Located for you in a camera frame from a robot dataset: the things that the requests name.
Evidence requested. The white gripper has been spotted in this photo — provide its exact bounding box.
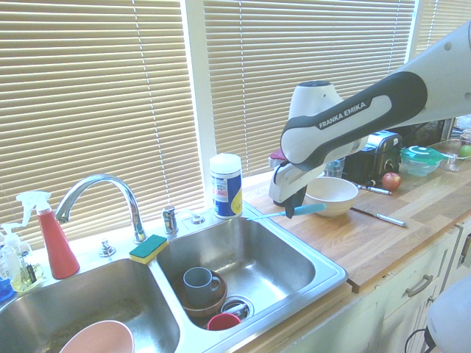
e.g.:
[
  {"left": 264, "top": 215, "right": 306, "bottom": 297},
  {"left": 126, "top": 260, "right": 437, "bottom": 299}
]
[{"left": 268, "top": 160, "right": 327, "bottom": 220}]

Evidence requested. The blue dish brush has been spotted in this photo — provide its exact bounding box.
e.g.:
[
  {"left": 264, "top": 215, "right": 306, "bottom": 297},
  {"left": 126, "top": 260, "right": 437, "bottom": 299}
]
[{"left": 247, "top": 202, "right": 327, "bottom": 222}]

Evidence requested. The stainless steel double sink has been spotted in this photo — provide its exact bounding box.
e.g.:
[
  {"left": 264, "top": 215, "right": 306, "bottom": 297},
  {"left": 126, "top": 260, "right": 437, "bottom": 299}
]
[{"left": 0, "top": 208, "right": 350, "bottom": 353}]

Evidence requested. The white sink sprayer cap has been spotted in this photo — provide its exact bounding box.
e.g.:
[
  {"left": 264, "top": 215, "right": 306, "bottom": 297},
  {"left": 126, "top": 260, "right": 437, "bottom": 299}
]
[{"left": 179, "top": 209, "right": 208, "bottom": 227}]

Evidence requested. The chrome sink knob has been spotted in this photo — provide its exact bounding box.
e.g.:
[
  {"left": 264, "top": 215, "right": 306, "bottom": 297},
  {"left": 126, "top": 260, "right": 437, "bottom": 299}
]
[{"left": 98, "top": 238, "right": 118, "bottom": 259}]

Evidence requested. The white ceramic bowl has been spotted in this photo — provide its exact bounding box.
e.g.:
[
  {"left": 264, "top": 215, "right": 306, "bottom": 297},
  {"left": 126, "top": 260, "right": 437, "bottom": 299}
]
[{"left": 304, "top": 176, "right": 360, "bottom": 218}]

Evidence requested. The red capped container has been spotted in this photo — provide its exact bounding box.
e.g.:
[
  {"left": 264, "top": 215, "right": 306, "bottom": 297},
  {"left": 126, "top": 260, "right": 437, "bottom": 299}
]
[{"left": 268, "top": 149, "right": 287, "bottom": 167}]

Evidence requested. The clear drinking glass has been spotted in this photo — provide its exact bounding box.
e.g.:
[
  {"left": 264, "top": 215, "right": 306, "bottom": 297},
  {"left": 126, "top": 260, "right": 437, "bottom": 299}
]
[{"left": 325, "top": 157, "right": 347, "bottom": 180}]

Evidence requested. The red apple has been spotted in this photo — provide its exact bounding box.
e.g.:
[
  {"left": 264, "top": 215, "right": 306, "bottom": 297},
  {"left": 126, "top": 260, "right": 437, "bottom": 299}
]
[{"left": 381, "top": 171, "right": 403, "bottom": 191}]

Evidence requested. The black and steel toaster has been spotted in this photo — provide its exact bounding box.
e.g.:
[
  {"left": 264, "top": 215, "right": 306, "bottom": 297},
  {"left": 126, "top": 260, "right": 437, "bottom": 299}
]
[{"left": 343, "top": 131, "right": 404, "bottom": 187}]

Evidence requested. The steel drain strainer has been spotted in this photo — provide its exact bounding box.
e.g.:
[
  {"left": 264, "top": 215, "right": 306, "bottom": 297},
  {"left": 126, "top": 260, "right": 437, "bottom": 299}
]
[{"left": 219, "top": 295, "right": 255, "bottom": 320}]

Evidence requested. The brown wooden bowl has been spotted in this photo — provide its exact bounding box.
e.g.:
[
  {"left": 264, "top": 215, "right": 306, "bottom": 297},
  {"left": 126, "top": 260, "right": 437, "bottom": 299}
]
[{"left": 172, "top": 270, "right": 229, "bottom": 319}]

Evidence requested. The green lidded plastic container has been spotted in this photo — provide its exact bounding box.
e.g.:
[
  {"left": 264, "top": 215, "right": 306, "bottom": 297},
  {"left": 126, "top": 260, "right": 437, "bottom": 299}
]
[{"left": 400, "top": 145, "right": 446, "bottom": 179}]

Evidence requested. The grey ceramic mug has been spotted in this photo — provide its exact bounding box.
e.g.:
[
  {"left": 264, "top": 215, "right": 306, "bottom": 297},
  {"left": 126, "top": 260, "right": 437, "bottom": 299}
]
[{"left": 183, "top": 267, "right": 223, "bottom": 308}]

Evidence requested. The red cup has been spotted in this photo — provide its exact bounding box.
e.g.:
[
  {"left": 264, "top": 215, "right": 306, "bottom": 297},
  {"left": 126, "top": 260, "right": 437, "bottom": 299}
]
[{"left": 206, "top": 313, "right": 242, "bottom": 332}]

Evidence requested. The beige window blind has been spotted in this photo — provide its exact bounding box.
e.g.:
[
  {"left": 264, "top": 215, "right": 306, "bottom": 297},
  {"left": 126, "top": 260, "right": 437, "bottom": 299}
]
[
  {"left": 419, "top": 0, "right": 471, "bottom": 53},
  {"left": 0, "top": 0, "right": 206, "bottom": 252},
  {"left": 202, "top": 0, "right": 417, "bottom": 178}
]

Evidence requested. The yellow green sponge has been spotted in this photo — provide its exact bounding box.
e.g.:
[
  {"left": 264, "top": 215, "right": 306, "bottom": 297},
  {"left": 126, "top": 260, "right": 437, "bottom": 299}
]
[{"left": 128, "top": 235, "right": 169, "bottom": 265}]

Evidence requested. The clear plastic box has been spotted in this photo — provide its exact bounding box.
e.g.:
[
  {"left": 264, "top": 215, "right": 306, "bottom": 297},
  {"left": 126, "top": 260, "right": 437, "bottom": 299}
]
[{"left": 439, "top": 137, "right": 471, "bottom": 173}]

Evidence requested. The chrome curved faucet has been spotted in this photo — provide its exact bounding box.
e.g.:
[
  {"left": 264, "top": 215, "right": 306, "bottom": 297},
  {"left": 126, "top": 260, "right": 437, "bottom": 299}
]
[{"left": 54, "top": 174, "right": 149, "bottom": 245}]

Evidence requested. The grey rounded object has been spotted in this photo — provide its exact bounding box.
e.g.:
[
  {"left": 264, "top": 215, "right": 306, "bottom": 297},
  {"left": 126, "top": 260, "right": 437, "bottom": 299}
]
[{"left": 425, "top": 275, "right": 471, "bottom": 353}]

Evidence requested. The pink plastic bowl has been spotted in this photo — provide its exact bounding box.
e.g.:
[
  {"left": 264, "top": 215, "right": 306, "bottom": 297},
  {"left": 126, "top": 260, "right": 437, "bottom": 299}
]
[{"left": 58, "top": 319, "right": 135, "bottom": 353}]

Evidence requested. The red spray bottle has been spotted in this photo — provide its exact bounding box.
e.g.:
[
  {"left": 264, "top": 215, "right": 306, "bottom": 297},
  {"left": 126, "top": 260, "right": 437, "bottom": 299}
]
[{"left": 15, "top": 191, "right": 81, "bottom": 281}]

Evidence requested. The yellow liquid soap bottle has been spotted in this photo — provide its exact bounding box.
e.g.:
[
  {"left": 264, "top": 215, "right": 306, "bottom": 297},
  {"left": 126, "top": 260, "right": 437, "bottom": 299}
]
[{"left": 10, "top": 253, "right": 46, "bottom": 293}]

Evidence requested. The clear pump soap bottle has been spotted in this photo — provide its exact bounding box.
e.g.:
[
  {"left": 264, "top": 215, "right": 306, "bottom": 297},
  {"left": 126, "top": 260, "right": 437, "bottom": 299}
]
[{"left": 0, "top": 222, "right": 24, "bottom": 284}]

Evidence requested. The blue bottle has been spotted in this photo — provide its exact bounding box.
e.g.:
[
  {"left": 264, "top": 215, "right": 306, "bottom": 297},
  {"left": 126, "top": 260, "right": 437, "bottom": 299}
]
[{"left": 0, "top": 249, "right": 14, "bottom": 304}]

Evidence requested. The steel handled peeler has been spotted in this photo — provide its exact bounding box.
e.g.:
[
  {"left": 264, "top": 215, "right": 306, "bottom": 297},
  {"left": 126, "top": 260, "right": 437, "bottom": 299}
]
[{"left": 355, "top": 182, "right": 393, "bottom": 196}]

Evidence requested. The steel handled knife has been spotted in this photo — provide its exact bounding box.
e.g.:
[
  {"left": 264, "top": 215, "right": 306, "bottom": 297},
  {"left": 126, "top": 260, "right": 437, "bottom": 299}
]
[{"left": 349, "top": 207, "right": 409, "bottom": 229}]

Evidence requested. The brass drawer handle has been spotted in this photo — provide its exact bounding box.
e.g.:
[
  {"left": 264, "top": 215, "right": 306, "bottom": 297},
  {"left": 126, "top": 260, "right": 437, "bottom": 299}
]
[{"left": 406, "top": 274, "right": 434, "bottom": 298}]

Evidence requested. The brass cabinet door handle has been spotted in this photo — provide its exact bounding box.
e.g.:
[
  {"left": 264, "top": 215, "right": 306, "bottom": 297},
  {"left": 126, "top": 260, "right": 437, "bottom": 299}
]
[{"left": 458, "top": 235, "right": 471, "bottom": 268}]

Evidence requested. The black cable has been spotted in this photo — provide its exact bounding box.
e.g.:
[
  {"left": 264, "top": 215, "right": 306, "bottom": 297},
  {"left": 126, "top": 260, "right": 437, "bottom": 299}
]
[{"left": 403, "top": 326, "right": 436, "bottom": 353}]

